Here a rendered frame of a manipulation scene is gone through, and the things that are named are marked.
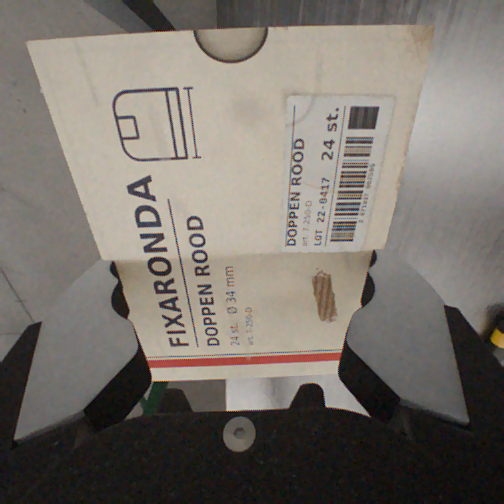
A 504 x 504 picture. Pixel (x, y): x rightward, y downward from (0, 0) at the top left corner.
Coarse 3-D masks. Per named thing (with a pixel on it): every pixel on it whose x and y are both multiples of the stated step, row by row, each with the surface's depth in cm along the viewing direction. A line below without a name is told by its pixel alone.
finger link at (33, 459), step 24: (24, 336) 7; (24, 360) 6; (0, 384) 6; (24, 384) 6; (0, 408) 5; (0, 432) 5; (72, 432) 5; (0, 456) 5; (24, 456) 5; (48, 456) 5; (0, 480) 4; (24, 480) 4
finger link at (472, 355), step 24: (456, 312) 7; (456, 336) 7; (456, 360) 6; (480, 360) 6; (480, 384) 5; (408, 408) 5; (480, 408) 5; (408, 432) 5; (432, 432) 5; (456, 432) 5; (480, 432) 5; (432, 456) 4; (456, 456) 4; (480, 456) 4; (456, 480) 4; (480, 480) 4
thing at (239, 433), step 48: (144, 432) 5; (192, 432) 5; (240, 432) 5; (288, 432) 4; (336, 432) 4; (384, 432) 4; (48, 480) 4; (96, 480) 4; (144, 480) 4; (192, 480) 4; (240, 480) 4; (288, 480) 4; (336, 480) 4; (384, 480) 4; (432, 480) 4
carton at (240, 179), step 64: (64, 64) 7; (128, 64) 7; (192, 64) 7; (256, 64) 8; (320, 64) 8; (384, 64) 8; (64, 128) 8; (128, 128) 8; (192, 128) 8; (256, 128) 8; (320, 128) 8; (384, 128) 8; (128, 192) 9; (192, 192) 9; (256, 192) 9; (320, 192) 9; (384, 192) 10; (128, 256) 11; (192, 256) 11; (256, 256) 11; (320, 256) 11; (192, 320) 12; (256, 320) 13; (320, 320) 13
